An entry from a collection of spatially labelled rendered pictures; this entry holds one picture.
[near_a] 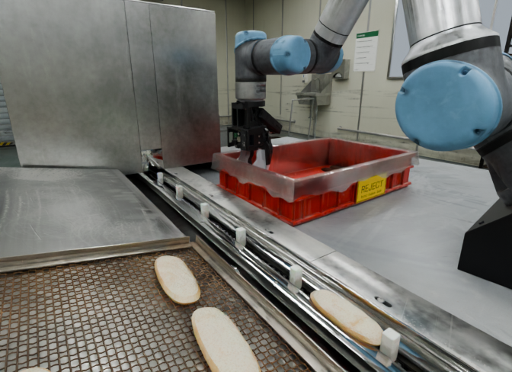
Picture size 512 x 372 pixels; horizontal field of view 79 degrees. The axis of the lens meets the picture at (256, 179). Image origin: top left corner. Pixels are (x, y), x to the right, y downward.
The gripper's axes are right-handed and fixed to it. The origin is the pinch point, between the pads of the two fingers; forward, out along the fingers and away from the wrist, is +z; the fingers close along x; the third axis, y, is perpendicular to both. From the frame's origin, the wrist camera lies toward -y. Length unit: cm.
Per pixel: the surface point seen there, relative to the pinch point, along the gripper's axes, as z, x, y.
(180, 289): -5, 29, 47
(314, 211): 2.3, 21.6, 6.3
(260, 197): 0.9, 9.5, 9.7
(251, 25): -150, -493, -573
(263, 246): 1.0, 23.8, 26.8
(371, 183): -0.7, 27.1, -11.6
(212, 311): -5, 34, 47
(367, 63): -50, -158, -478
